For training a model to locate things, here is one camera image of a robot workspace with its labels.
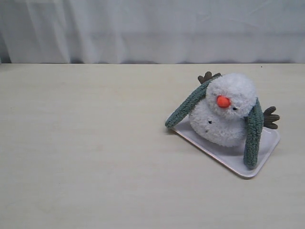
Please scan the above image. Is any green fluffy scarf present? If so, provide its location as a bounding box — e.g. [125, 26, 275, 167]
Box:
[165, 80, 264, 168]

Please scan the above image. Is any white plush snowman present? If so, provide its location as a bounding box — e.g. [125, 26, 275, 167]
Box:
[189, 71, 280, 146]

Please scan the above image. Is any white plastic tray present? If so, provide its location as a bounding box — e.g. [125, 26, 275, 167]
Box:
[172, 117, 281, 179]

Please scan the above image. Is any white curtain backdrop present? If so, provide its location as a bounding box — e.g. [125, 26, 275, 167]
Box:
[0, 0, 305, 64]

